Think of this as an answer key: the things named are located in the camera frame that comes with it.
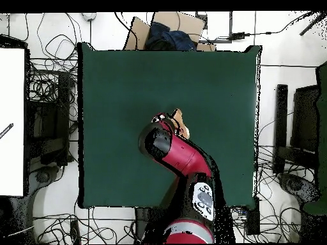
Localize white panel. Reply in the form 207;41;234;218
0;47;26;197

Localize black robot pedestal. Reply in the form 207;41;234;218
134;207;167;243

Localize black stand base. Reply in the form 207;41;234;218
27;165;62;202
277;172;321;205

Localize orange terry towel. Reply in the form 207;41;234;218
169;108;192;140

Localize thin black adapter cable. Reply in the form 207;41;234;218
250;11;312;36

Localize black tripod leg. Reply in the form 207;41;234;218
298;11;327;36

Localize blue jeans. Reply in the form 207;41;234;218
144;21;198;51

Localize black equipment rack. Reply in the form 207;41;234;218
26;71;72;167

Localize thin black metal frame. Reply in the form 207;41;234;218
195;11;234;44

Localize black upright post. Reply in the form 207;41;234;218
272;84;289;175

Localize brown cardboard box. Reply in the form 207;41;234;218
123;11;217;52

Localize white round device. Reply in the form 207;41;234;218
81;11;98;22

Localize spare dark green cloth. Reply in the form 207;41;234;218
302;60;327;216

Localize dark green table cloth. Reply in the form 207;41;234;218
77;42;262;209

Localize tangled black cables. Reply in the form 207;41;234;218
231;112;319;243
33;204;136;244
24;12;82;103

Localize small dark strip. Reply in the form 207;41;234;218
0;122;14;140

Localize black box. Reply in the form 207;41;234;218
245;197;261;236

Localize black power strip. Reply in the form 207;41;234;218
69;219;82;244

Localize black power adapter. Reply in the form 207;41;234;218
231;31;252;41

